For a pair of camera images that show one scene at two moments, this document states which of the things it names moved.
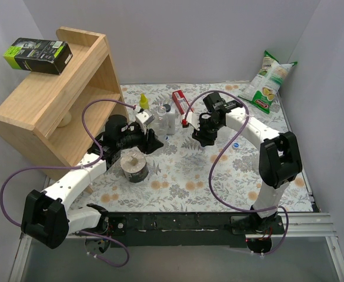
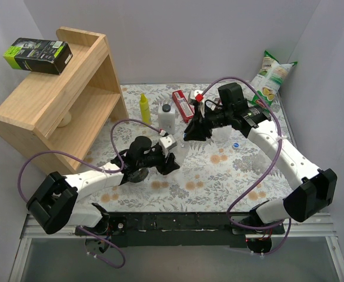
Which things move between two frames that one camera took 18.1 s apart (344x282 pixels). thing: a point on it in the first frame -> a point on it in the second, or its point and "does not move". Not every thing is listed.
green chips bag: x=264 y=89 does not move
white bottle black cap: x=170 y=120 does not move
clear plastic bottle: x=161 y=122 -> x=181 y=148
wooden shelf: x=54 y=120 does not move
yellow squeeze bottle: x=144 y=101 does not move
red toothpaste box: x=181 y=101 does not move
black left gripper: x=146 y=143 -> x=164 y=161
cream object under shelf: x=65 y=121 does not move
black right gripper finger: x=205 y=141 -> x=197 y=131
